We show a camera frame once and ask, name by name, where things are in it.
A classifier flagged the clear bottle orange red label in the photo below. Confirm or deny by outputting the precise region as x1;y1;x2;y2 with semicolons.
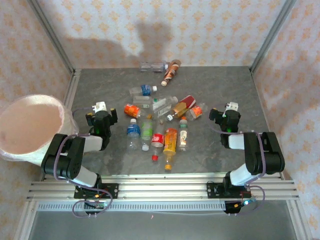
184;103;208;121

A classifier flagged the orange label bottle amber cap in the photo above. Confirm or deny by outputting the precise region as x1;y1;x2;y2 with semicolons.
124;103;153;120

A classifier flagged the tall blue label water bottle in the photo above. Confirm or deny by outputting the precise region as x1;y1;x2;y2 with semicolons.
126;118;141;151

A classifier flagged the red label amber tea bottle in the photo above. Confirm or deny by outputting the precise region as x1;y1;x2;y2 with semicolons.
166;94;198;122

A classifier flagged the clear unlabelled plastic bottle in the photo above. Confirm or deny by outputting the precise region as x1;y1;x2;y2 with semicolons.
132;95;160;109

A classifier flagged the green label clear bottle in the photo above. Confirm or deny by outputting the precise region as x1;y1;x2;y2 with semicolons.
140;119;154;152

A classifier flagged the green cap white label bottle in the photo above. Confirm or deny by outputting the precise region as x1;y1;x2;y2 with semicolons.
178;117;189;152

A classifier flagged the small blue label water bottle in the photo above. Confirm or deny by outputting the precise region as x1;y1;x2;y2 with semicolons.
129;84;158;97

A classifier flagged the clear bottle white label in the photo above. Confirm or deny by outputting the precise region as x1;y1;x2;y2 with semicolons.
151;96;179;120

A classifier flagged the red label cola bottle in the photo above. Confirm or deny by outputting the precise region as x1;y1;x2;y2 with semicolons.
150;119;166;162

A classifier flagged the orange juice bottle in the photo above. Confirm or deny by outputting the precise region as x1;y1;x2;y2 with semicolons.
162;127;178;172

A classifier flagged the brown coffee drink bottle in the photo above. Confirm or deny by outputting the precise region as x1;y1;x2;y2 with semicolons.
161;59;182;87

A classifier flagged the clear plastic bin liner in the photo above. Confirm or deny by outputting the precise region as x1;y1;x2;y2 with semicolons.
0;94;80;163

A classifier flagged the white round waste bin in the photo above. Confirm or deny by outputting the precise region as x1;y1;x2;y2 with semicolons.
0;94;80;167

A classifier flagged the clear ribbed bottle bluish cap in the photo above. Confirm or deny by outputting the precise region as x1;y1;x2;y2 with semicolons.
139;60;169;73

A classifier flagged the black controller board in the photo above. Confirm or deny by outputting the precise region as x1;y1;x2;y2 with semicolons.
83;199;109;216
224;198;254;216

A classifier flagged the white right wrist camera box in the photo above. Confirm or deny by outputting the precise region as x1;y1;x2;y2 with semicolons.
224;101;239;112

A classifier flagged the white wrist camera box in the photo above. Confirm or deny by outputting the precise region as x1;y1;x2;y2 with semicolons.
91;101;108;113
224;101;239;112

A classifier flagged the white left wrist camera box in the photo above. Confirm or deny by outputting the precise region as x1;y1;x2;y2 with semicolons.
91;101;108;113

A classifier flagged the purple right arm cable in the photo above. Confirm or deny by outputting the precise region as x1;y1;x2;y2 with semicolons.
208;103;266;216

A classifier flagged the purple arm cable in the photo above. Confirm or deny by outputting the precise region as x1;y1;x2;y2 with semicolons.
53;106;114;219
208;103;266;216

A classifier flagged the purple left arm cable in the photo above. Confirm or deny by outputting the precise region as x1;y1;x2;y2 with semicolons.
53;106;114;219

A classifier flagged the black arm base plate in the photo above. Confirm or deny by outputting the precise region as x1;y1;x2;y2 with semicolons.
74;183;119;200
206;182;252;200

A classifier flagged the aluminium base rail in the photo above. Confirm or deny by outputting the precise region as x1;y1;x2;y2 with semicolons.
26;173;300;202

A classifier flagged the aluminium frame post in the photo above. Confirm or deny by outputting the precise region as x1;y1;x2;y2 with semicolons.
249;0;298;73
26;0;76;75

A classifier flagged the white slotted cable duct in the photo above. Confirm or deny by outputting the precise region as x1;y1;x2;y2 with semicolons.
36;201;227;213

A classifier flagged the aluminium lower frame bar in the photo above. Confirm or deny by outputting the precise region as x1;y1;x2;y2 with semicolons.
287;199;313;240
14;201;38;240

